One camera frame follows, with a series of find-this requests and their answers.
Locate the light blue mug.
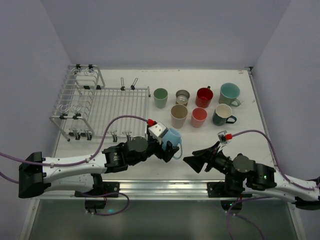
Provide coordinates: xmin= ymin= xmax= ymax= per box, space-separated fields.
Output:
xmin=162 ymin=128 xmax=183 ymax=160

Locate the pink cup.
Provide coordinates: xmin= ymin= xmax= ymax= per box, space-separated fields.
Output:
xmin=191 ymin=107 xmax=208 ymax=128

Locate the beige tumbler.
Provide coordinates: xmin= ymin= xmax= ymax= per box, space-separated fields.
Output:
xmin=170 ymin=104 xmax=188 ymax=129

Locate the dark green mug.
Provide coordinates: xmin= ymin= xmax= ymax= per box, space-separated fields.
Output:
xmin=212 ymin=103 xmax=237 ymax=126

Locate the light green tumbler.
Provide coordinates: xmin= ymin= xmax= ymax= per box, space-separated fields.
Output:
xmin=153 ymin=88 xmax=168 ymax=109

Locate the red mug black handle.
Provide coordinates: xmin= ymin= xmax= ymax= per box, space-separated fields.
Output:
xmin=195 ymin=86 xmax=214 ymax=109

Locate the pale green mug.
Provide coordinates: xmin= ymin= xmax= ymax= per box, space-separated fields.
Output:
xmin=218 ymin=82 xmax=241 ymax=107

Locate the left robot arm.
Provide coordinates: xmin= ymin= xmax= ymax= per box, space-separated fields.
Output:
xmin=18 ymin=134 xmax=182 ymax=199

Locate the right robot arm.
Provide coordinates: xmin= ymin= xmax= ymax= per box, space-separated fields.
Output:
xmin=183 ymin=141 xmax=320 ymax=211

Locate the right black controller box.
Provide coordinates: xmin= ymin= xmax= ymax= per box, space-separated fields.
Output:
xmin=220 ymin=200 xmax=243 ymax=215

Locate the black controller box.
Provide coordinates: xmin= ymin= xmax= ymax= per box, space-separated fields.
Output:
xmin=220 ymin=200 xmax=243 ymax=215
xmin=84 ymin=200 xmax=106 ymax=211

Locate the left black controller box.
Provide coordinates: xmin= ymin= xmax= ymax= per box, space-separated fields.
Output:
xmin=84 ymin=200 xmax=106 ymax=211

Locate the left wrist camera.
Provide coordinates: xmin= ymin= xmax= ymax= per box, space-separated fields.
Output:
xmin=148 ymin=122 xmax=169 ymax=144

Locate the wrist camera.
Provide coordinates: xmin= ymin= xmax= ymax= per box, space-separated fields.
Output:
xmin=217 ymin=130 xmax=233 ymax=150
xmin=148 ymin=122 xmax=169 ymax=144

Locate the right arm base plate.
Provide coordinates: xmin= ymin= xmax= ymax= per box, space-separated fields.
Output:
xmin=206 ymin=181 xmax=245 ymax=198

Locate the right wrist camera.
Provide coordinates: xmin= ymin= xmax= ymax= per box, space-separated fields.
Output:
xmin=217 ymin=130 xmax=233 ymax=150

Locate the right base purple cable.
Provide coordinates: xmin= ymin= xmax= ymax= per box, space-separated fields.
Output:
xmin=226 ymin=194 xmax=266 ymax=240

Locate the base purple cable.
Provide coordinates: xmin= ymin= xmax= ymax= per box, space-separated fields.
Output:
xmin=87 ymin=191 xmax=131 ymax=216
xmin=226 ymin=194 xmax=266 ymax=240

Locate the aluminium mounting rail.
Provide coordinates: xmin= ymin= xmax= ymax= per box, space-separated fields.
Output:
xmin=32 ymin=178 xmax=296 ymax=201

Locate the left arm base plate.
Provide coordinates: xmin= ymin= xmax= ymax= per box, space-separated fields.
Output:
xmin=74 ymin=181 xmax=120 ymax=198

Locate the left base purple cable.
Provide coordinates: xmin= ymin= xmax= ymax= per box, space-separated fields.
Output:
xmin=87 ymin=191 xmax=131 ymax=216

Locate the metal wire dish rack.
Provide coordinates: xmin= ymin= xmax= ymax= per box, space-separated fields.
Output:
xmin=49 ymin=64 xmax=151 ymax=142

